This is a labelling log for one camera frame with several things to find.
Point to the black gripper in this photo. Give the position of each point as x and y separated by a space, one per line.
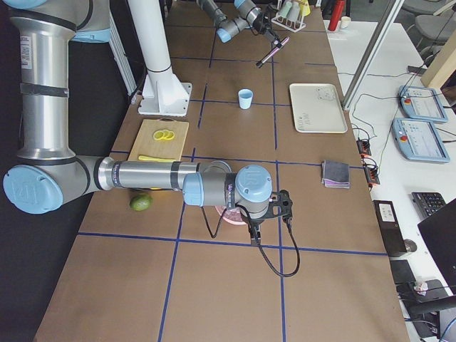
263 26
255 223

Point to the ice cubes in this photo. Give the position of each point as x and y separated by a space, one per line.
233 216

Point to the steel muddler black tip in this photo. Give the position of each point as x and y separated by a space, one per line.
272 52

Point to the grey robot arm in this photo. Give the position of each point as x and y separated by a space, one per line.
249 16
97 107

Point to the mint green cup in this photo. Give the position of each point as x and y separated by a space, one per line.
284 9

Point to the grey-green cup on rack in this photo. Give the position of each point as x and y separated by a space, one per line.
294 13

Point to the yellow cup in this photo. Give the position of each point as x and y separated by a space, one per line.
304 6

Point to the light blue plastic cup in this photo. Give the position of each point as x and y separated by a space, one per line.
245 97

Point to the white paper cup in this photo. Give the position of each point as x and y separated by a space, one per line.
344 22

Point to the pink bowl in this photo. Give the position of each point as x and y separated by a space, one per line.
221 209

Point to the red cylinder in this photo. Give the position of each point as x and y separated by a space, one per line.
336 14

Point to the grey folded cloth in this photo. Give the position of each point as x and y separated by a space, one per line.
335 174

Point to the cream bear tray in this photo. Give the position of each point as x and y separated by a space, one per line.
316 108

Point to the green avocado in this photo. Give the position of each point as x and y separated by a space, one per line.
140 202

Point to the wooden cutting board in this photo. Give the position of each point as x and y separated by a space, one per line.
145 145

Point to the orange black usb hub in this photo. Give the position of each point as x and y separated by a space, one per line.
370 166

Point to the lemon slices stack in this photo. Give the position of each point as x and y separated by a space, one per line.
163 134

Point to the yellow plastic knife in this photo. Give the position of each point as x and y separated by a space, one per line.
154 159

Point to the black box white label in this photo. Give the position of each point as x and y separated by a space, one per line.
389 228

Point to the black computer mouse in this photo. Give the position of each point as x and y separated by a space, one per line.
410 246

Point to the grey office chair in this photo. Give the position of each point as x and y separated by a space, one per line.
430 22

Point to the black keyboard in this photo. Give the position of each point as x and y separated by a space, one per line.
428 202

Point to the blue teach pendant far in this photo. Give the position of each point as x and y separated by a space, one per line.
421 102

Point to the blue teach pendant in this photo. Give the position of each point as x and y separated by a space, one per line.
421 102
418 140

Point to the black laptop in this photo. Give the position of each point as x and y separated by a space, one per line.
438 233

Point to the blue teach pendant near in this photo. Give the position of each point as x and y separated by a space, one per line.
418 140

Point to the white wire cup rack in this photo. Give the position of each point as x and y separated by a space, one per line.
293 26

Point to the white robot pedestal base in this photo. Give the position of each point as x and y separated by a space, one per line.
163 93

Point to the aluminium frame post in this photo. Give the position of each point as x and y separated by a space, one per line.
376 40

